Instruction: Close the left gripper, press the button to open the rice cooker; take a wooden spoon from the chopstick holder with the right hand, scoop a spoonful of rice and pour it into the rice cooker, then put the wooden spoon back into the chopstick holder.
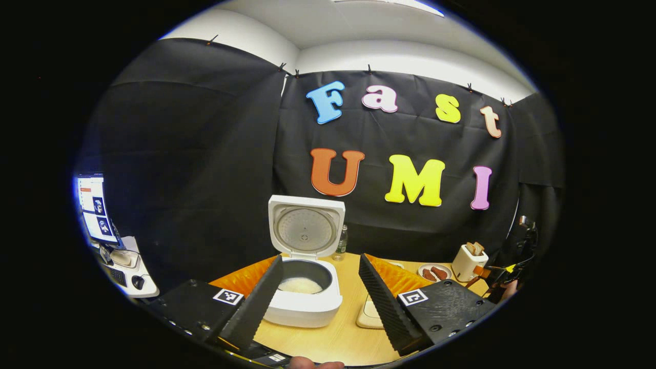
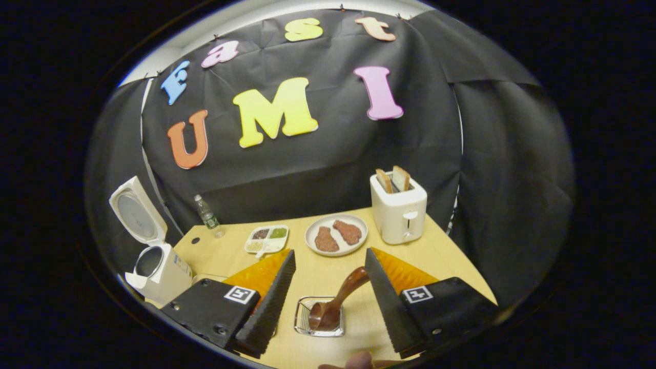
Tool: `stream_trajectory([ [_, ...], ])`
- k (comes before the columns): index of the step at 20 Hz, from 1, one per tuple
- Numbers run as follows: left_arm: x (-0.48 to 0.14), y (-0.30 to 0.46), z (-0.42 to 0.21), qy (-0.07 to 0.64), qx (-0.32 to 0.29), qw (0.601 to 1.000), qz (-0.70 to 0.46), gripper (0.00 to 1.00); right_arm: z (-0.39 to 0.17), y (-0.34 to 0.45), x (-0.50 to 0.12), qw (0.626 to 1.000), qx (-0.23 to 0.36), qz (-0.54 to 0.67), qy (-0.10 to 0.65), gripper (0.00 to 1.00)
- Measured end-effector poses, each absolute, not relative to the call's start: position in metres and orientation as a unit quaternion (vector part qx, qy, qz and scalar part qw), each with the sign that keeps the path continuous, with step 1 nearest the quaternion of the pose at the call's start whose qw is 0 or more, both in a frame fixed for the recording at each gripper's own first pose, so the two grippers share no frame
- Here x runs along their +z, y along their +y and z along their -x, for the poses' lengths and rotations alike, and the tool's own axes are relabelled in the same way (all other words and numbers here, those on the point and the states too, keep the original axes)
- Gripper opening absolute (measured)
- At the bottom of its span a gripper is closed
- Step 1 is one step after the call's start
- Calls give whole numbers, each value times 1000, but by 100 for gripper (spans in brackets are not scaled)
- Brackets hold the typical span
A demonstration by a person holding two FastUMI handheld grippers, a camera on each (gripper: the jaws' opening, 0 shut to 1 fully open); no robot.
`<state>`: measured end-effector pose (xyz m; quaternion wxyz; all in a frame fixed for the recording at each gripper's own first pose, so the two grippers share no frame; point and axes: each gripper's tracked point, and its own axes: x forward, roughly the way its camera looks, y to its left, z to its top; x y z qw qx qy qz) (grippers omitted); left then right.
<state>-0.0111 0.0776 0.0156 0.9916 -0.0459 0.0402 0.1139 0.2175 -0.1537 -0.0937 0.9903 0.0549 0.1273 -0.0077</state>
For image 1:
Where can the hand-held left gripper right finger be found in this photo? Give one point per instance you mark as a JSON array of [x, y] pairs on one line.
[[384, 307]]

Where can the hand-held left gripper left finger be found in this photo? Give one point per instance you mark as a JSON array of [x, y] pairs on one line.
[[256, 307]]

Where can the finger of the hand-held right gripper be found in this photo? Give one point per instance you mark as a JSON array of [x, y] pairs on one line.
[[482, 271]]

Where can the clear rice container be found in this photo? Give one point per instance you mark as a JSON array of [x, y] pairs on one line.
[[368, 313]]

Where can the white rice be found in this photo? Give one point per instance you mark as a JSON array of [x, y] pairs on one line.
[[300, 286]]

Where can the white rice cooker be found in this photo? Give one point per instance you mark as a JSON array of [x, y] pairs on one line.
[[307, 312]]

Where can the white toaster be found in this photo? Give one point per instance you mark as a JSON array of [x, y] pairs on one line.
[[467, 266]]

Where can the toast bread slice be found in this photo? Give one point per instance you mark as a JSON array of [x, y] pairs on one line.
[[470, 249], [478, 248]]

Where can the red sausage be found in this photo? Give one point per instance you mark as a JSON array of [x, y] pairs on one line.
[[429, 275], [439, 272]]

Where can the round sausage plate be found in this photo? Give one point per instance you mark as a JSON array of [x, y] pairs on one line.
[[434, 274]]

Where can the clear plastic water bottle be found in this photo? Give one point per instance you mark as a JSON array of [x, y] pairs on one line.
[[341, 243]]

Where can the white side desk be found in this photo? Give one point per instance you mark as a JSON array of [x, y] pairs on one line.
[[138, 287]]

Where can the black computer mouse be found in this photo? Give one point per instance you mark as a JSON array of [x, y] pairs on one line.
[[138, 282]]

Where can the white tray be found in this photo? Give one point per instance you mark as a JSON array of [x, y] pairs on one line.
[[124, 259]]

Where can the black keyboard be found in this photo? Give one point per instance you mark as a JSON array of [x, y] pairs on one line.
[[117, 275]]

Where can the black backdrop cloth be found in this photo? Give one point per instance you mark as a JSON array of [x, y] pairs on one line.
[[195, 164]]

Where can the computer monitor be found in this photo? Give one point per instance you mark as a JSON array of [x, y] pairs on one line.
[[95, 210]]

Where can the long ceiling light panel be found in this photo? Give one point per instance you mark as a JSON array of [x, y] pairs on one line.
[[389, 5]]

